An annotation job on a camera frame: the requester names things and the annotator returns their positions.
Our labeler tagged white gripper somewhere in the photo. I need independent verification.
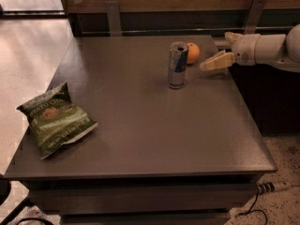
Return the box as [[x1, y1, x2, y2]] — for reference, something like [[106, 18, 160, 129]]
[[200, 32, 260, 71]]

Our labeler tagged orange fruit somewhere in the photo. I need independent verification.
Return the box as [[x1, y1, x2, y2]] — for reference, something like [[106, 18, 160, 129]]
[[187, 42, 200, 65]]

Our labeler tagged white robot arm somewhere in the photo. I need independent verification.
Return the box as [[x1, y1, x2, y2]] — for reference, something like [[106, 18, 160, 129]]
[[200, 24, 300, 72]]

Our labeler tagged green jalapeno chip bag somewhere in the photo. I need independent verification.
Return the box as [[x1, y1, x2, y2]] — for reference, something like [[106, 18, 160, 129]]
[[18, 82, 98, 160]]

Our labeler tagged silver blue energy drink can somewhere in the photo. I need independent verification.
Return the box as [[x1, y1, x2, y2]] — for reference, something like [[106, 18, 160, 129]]
[[168, 41, 188, 89]]

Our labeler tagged dark grey drawer cabinet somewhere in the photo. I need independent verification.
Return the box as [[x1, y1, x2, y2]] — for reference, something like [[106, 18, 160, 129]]
[[6, 37, 277, 225]]

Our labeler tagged black chair base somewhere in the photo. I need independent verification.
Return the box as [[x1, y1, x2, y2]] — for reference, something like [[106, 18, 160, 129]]
[[0, 175, 59, 225]]

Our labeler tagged right metal wall bracket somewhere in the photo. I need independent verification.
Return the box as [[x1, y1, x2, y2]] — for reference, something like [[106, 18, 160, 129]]
[[244, 0, 267, 35]]

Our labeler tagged metal wall bracket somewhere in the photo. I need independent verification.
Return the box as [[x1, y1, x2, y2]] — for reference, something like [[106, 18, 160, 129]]
[[244, 0, 267, 35], [105, 0, 122, 37]]

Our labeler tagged left metal wall bracket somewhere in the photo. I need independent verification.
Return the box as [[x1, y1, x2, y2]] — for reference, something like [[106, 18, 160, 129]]
[[105, 0, 122, 37]]

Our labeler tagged striped cable plug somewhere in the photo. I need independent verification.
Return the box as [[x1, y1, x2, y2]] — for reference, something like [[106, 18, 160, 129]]
[[257, 182, 291, 195]]

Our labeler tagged black cable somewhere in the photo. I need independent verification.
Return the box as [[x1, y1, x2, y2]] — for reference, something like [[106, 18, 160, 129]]
[[237, 193, 269, 225]]

